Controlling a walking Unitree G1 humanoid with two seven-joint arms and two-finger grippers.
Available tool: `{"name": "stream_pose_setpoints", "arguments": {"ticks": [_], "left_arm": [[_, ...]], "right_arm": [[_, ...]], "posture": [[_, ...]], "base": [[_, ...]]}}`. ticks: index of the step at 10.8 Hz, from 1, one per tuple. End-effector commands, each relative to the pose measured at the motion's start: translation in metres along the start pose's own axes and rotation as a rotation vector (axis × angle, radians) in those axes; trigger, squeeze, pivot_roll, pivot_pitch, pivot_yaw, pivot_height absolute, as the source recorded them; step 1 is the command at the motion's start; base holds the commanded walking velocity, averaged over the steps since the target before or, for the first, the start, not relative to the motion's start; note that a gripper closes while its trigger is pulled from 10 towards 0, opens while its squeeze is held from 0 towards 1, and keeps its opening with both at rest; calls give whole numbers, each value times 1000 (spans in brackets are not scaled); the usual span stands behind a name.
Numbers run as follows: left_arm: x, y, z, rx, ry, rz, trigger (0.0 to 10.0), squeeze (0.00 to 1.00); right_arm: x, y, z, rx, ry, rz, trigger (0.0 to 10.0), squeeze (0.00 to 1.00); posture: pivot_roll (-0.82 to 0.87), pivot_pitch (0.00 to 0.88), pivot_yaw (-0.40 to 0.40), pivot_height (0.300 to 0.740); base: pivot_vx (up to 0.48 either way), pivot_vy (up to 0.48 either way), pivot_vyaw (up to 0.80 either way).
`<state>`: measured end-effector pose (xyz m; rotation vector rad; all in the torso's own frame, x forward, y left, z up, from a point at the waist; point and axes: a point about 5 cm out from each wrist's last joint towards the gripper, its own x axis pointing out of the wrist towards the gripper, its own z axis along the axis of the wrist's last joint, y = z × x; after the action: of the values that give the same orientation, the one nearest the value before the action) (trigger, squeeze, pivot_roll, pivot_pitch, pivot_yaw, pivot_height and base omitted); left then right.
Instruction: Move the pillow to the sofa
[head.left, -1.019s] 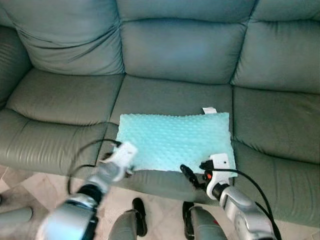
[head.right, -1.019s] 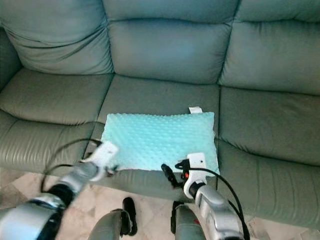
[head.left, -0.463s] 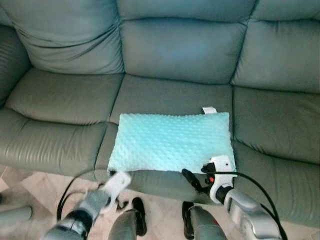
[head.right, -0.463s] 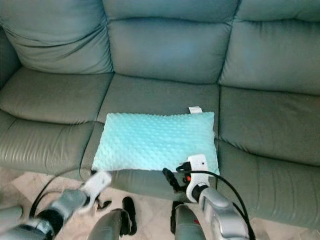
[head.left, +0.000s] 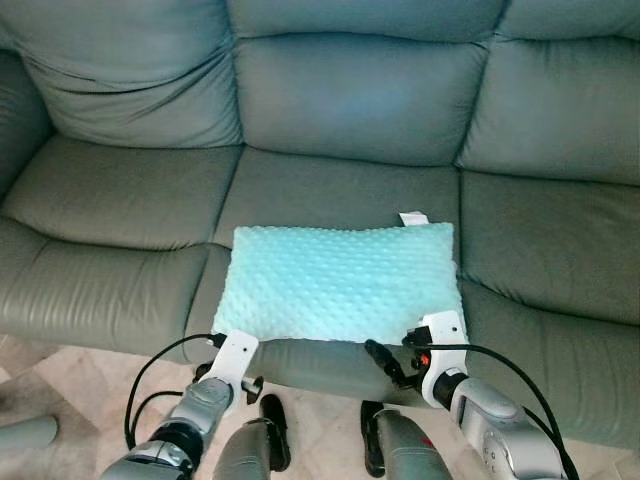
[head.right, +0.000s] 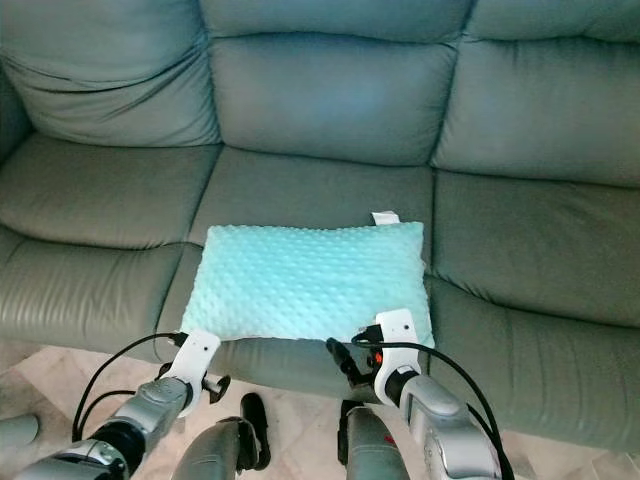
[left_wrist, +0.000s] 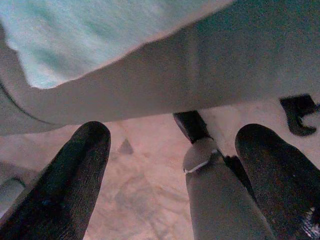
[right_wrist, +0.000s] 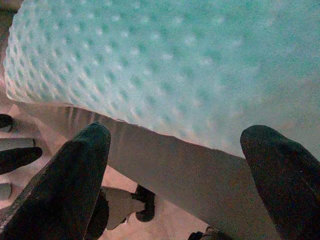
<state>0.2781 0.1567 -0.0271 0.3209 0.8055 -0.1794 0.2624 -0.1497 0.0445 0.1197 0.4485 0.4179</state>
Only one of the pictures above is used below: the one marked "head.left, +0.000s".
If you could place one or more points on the teal dotted pillow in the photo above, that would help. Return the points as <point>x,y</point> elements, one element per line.
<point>335,285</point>

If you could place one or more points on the grey-green leather sofa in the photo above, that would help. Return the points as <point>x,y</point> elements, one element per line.
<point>350,100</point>

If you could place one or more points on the grey robot right leg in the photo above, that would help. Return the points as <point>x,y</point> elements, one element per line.
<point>410,450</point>

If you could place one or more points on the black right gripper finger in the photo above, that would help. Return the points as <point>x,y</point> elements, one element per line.
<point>385,362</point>

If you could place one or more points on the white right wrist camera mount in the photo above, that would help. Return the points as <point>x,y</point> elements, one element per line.
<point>445,335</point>

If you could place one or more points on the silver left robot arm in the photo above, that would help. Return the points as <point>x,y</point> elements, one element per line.
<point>195,410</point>

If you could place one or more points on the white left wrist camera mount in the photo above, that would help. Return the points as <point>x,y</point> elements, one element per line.
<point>235,355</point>

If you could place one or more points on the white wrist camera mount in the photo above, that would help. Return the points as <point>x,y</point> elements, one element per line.
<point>235,355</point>
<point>445,335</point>

